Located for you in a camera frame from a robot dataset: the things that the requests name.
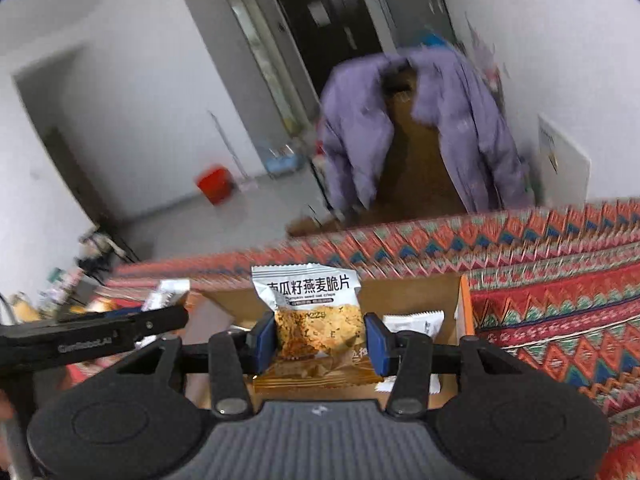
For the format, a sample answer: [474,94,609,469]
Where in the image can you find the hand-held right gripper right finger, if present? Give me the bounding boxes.
[363,312,527,419]

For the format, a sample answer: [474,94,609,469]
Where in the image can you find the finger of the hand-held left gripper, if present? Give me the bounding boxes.
[112,304,190,347]

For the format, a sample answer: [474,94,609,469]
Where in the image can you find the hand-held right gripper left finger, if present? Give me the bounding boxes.
[102,312,279,419]

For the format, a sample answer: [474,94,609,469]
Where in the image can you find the white orange snack packet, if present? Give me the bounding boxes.
[251,263,382,393]

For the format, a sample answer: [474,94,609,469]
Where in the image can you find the red cardboard box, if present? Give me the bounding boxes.
[187,274,476,411]

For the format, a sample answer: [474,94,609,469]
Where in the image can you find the golden ingot ornament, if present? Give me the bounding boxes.
[9,292,43,324]

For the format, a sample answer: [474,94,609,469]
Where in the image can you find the red bucket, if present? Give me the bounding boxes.
[196,166,235,206]

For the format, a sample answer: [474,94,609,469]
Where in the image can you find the brown chair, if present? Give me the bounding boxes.
[285,67,472,237]

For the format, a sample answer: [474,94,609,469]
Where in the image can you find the blue basin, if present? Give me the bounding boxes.
[264,152,307,177]

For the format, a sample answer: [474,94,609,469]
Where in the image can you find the patterned red tablecloth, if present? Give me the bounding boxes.
[65,200,640,480]

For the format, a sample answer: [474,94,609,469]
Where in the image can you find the thin mop pole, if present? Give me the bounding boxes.
[207,110,253,192]

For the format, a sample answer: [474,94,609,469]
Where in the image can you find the purple jacket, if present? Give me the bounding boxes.
[317,45,537,222]

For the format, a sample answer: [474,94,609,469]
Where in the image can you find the white board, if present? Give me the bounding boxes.
[537,112,592,207]

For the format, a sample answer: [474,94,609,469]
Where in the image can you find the dark door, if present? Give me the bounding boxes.
[272,0,387,86]

